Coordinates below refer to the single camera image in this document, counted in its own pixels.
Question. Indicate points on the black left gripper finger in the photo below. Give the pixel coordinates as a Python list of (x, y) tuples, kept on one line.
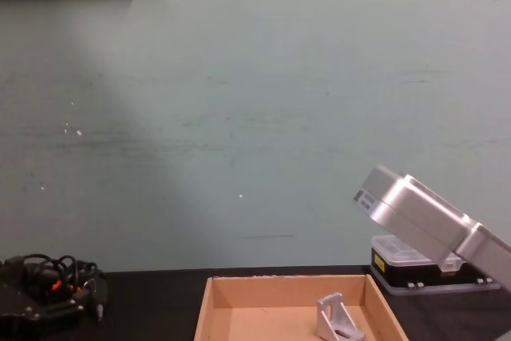
[(36, 322)]

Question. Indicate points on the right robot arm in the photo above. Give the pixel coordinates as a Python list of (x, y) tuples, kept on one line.
[(415, 213)]

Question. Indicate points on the black table cloth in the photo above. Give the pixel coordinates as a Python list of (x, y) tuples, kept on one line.
[(159, 309)]

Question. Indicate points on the shallow brown cardboard tray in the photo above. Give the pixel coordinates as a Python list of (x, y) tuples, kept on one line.
[(259, 323)]

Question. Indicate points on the clear plastic case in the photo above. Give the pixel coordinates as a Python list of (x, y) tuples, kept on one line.
[(399, 274)]

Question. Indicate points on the small silver metal corner bracket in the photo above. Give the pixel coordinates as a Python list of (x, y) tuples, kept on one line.
[(326, 321)]

